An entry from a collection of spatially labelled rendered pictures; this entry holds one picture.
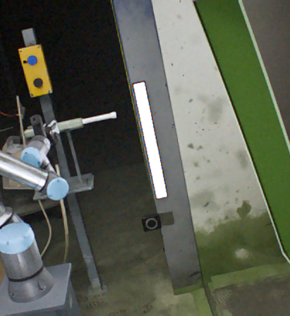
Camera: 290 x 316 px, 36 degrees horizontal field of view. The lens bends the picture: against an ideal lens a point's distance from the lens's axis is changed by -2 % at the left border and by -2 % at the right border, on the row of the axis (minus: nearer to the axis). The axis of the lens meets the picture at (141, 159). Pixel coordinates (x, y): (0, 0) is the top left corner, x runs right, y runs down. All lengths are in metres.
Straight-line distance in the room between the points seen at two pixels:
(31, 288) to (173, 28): 1.35
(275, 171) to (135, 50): 0.88
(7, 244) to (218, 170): 1.20
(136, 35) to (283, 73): 1.16
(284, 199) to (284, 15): 1.02
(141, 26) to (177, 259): 1.30
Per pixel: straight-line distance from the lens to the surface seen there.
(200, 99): 2.31
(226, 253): 2.66
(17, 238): 1.77
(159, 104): 2.29
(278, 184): 1.99
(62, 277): 1.94
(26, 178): 1.77
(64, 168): 2.60
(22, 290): 1.85
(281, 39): 1.20
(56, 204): 4.05
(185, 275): 2.69
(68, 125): 2.34
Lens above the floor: 1.62
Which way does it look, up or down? 18 degrees down
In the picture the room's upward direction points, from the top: 12 degrees counter-clockwise
